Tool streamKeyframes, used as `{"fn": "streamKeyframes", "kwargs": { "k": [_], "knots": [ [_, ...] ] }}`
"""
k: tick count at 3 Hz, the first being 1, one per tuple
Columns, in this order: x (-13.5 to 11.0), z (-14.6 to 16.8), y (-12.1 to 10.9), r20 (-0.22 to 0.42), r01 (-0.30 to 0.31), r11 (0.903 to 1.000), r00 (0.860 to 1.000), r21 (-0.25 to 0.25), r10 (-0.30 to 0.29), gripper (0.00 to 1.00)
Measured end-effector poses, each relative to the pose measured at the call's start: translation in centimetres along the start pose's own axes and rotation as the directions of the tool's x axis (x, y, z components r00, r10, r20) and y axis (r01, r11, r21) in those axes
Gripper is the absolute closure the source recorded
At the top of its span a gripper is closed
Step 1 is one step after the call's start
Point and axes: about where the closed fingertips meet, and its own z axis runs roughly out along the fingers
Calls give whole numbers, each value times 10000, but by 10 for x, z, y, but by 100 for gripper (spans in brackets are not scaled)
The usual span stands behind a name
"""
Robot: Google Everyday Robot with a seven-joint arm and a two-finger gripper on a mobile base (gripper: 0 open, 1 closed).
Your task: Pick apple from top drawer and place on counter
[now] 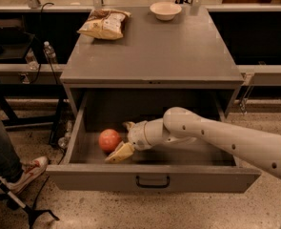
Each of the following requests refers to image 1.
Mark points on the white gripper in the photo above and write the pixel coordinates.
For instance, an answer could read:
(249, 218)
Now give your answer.
(136, 135)

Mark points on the red apple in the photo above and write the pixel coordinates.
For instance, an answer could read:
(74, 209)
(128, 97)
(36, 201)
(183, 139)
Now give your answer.
(109, 140)

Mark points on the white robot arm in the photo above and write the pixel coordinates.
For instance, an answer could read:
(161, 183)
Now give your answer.
(179, 125)

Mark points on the open gray top drawer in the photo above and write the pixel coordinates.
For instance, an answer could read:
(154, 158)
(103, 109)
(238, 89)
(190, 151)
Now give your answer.
(195, 166)

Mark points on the gray cabinet counter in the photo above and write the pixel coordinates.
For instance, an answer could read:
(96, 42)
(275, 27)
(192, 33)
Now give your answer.
(186, 52)

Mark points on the plastic bottle on floor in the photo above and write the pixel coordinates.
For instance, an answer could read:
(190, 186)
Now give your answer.
(65, 139)

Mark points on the white red sneaker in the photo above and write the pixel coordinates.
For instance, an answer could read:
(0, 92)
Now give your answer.
(31, 171)

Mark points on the clear water bottle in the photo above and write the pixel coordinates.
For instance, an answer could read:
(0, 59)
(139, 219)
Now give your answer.
(50, 53)

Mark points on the yellow chip bag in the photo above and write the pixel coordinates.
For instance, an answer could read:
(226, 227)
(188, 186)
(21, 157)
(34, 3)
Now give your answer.
(105, 24)

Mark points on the black tripod stand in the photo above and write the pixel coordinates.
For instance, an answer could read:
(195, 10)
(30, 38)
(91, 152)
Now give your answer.
(33, 214)

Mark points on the blue jeans leg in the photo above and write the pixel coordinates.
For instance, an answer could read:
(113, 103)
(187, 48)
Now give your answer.
(10, 165)

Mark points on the white bowl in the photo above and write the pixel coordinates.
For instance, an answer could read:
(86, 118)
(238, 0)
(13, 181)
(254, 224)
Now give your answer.
(165, 11)

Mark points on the black side table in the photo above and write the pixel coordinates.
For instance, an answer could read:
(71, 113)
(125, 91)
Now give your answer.
(24, 73)

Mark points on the black drawer handle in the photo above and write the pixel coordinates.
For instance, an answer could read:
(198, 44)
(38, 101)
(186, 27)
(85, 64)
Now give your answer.
(153, 182)

